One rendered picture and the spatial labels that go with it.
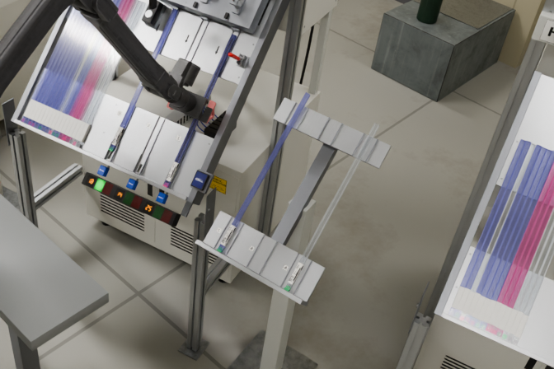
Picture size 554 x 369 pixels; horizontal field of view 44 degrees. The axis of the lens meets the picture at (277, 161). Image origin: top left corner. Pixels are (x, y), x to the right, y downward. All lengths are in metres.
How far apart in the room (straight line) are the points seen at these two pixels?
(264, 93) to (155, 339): 1.03
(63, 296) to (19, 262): 0.19
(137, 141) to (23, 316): 0.62
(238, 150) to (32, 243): 0.77
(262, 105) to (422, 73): 1.66
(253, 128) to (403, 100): 1.70
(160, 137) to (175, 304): 0.82
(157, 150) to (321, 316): 1.01
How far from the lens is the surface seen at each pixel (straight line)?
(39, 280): 2.00
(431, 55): 4.05
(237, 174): 2.32
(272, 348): 2.39
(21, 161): 2.50
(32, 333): 1.89
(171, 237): 2.71
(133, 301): 2.71
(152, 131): 2.13
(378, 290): 2.87
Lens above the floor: 2.07
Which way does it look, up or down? 38 degrees down
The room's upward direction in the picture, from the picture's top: 9 degrees clockwise
